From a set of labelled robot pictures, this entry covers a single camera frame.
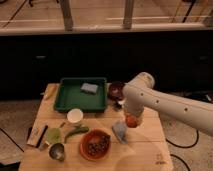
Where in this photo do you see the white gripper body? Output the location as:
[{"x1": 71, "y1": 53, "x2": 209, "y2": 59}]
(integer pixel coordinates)
[{"x1": 124, "y1": 100, "x2": 144, "y2": 117}]

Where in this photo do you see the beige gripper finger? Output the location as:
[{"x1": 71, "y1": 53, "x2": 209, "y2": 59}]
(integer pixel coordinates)
[{"x1": 137, "y1": 113, "x2": 144, "y2": 126}]

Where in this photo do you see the red apple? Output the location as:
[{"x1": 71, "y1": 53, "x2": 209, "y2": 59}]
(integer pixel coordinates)
[{"x1": 125, "y1": 115, "x2": 138, "y2": 128}]

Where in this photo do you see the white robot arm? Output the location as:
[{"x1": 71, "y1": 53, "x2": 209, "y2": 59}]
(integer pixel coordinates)
[{"x1": 123, "y1": 72, "x2": 213, "y2": 136}]

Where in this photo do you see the white paper cup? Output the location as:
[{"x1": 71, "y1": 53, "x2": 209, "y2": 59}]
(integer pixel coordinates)
[{"x1": 67, "y1": 108, "x2": 84, "y2": 126}]

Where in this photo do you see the small metal cup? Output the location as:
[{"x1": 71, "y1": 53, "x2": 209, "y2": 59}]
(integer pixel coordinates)
[{"x1": 49, "y1": 143, "x2": 65, "y2": 161}]

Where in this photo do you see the light blue cloth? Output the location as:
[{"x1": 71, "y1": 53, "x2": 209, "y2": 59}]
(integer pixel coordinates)
[{"x1": 112, "y1": 121, "x2": 127, "y2": 144}]

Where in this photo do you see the dark red bowl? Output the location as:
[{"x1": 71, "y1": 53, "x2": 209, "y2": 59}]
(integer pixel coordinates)
[{"x1": 108, "y1": 81, "x2": 125, "y2": 100}]

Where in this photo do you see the blue sponge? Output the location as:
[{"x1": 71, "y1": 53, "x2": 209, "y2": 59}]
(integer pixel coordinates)
[{"x1": 81, "y1": 83, "x2": 98, "y2": 94}]

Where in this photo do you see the orange bowl with nuts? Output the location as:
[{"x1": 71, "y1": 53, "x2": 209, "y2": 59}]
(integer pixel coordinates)
[{"x1": 79, "y1": 129, "x2": 111, "y2": 161}]

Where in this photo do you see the green cucumber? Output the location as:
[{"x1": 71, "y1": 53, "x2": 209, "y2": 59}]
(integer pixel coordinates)
[{"x1": 64, "y1": 126, "x2": 89, "y2": 143}]

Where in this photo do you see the green plastic tray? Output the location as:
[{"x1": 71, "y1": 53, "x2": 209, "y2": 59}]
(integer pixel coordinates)
[{"x1": 54, "y1": 77, "x2": 107, "y2": 113}]

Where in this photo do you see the yellow banana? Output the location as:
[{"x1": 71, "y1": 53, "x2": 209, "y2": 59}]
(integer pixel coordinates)
[{"x1": 43, "y1": 85, "x2": 57, "y2": 100}]

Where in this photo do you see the wooden block with black strip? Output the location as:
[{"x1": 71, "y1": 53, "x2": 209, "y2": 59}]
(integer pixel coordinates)
[{"x1": 27, "y1": 125, "x2": 48, "y2": 147}]

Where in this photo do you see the white handled brush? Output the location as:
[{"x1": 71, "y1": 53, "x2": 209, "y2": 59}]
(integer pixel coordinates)
[{"x1": 115, "y1": 100, "x2": 125, "y2": 109}]

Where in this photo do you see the black floor cable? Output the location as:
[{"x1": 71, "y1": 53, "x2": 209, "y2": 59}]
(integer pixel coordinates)
[{"x1": 165, "y1": 128, "x2": 200, "y2": 149}]

